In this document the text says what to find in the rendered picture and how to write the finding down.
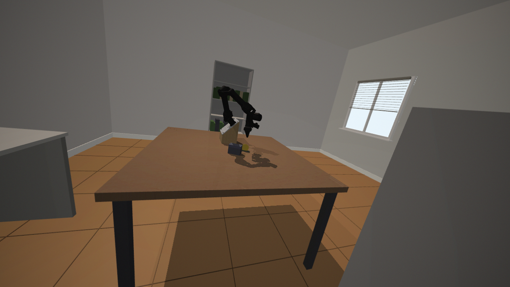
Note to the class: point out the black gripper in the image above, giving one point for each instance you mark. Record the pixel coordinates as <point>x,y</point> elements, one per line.
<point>248,127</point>

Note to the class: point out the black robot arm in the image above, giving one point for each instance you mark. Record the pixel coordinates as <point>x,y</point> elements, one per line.
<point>225,91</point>

